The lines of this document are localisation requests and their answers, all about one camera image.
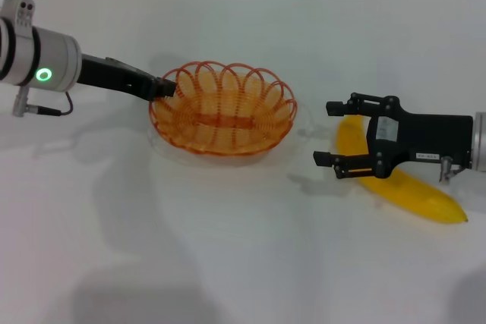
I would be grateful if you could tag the right wrist metal plug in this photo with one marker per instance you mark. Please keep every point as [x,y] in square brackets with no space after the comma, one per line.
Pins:
[445,168]

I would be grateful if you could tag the yellow banana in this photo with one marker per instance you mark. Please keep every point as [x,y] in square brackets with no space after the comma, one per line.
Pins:
[417,197]

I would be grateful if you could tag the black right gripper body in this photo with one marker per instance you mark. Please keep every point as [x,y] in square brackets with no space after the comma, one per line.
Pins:
[433,138]

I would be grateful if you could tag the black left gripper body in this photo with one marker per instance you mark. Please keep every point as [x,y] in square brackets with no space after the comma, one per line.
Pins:
[110,75]

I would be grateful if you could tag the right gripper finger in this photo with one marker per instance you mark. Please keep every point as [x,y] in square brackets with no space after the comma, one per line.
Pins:
[335,108]
[324,159]

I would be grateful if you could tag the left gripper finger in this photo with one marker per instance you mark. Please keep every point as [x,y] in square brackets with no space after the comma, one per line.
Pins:
[165,85]
[163,93]

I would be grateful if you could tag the orange woven plastic basket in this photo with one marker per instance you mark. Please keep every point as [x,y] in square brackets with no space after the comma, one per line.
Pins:
[228,121]

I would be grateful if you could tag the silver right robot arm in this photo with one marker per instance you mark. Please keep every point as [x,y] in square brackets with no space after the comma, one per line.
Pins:
[479,142]

